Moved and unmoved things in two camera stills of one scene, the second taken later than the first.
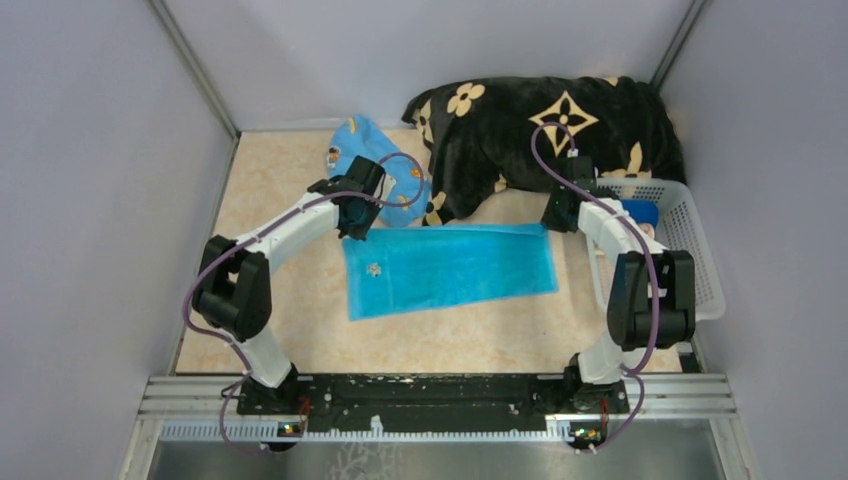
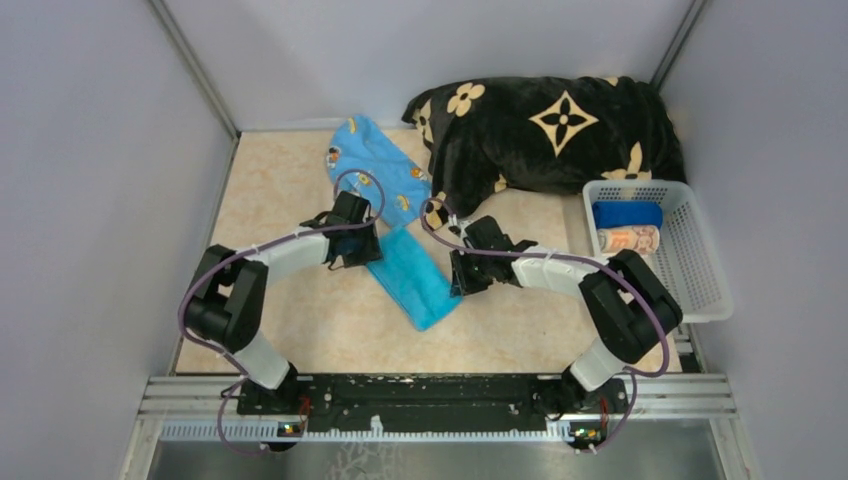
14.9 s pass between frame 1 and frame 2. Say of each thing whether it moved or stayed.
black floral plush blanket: stayed
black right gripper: moved
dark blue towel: stayed
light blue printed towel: stayed
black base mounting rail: stayed
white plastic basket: stayed
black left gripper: moved
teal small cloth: moved
